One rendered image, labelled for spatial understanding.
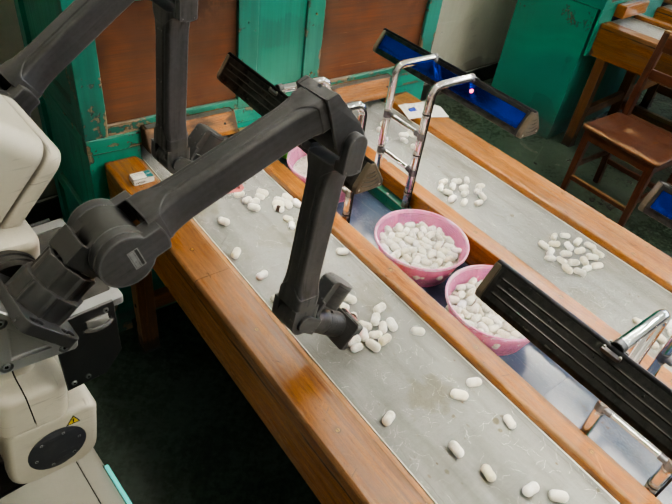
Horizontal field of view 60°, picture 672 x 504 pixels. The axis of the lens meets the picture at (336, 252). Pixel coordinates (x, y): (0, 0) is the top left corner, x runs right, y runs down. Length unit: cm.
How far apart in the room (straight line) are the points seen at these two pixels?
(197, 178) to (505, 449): 82
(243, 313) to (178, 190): 61
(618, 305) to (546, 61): 257
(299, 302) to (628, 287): 102
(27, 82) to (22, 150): 31
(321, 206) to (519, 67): 330
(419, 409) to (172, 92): 83
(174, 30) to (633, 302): 131
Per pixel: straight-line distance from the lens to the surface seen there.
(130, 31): 176
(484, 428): 130
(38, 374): 114
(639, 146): 333
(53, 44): 114
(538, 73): 412
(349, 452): 116
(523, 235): 183
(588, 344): 102
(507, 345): 147
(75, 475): 174
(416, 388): 131
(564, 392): 152
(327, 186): 97
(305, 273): 106
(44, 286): 79
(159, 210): 79
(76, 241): 79
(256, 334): 132
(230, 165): 82
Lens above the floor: 175
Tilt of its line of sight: 40 degrees down
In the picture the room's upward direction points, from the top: 9 degrees clockwise
